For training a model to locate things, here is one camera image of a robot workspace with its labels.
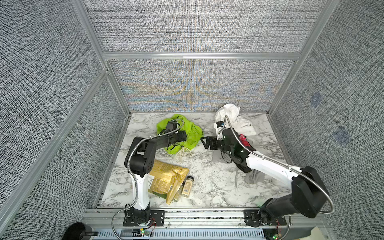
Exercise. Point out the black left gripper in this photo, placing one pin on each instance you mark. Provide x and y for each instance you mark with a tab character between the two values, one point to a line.
180	136

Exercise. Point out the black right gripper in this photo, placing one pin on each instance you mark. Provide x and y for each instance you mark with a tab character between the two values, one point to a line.
208	139

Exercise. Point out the lime green cloth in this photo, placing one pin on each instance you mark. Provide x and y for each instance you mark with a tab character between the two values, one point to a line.
188	136

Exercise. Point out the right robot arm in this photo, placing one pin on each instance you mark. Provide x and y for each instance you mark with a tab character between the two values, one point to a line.
308	192

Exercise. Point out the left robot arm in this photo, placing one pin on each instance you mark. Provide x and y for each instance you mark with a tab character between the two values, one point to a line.
139	163

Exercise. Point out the black red printed shirt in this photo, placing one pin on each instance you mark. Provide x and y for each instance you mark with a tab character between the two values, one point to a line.
245	143

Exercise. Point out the white printed t-shirt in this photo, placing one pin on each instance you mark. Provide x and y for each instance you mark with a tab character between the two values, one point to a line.
240	124

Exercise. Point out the yellow padded envelope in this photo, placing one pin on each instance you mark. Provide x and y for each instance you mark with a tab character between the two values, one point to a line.
166	179

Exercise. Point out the spice jar with black lid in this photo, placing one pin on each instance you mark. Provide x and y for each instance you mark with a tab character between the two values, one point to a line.
188	186

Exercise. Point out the clear glass bottle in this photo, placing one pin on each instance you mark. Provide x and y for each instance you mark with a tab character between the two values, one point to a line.
179	193

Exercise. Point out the black round cap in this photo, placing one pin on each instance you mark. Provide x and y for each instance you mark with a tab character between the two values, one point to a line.
79	231

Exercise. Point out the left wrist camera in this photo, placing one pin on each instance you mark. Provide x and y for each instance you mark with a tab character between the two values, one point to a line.
171	126

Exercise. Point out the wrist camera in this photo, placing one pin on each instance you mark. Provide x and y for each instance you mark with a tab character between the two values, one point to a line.
171	126
219	127

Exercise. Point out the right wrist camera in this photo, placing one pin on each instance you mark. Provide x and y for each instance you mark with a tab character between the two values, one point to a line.
219	127

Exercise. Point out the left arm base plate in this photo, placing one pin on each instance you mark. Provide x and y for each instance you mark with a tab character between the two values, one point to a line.
145	218

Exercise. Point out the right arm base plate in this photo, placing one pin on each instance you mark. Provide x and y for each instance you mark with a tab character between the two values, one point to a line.
257	218

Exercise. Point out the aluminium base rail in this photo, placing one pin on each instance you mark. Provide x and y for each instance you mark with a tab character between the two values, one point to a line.
175	217

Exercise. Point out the white slotted cable duct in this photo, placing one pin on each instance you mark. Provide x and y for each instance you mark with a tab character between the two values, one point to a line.
182	234

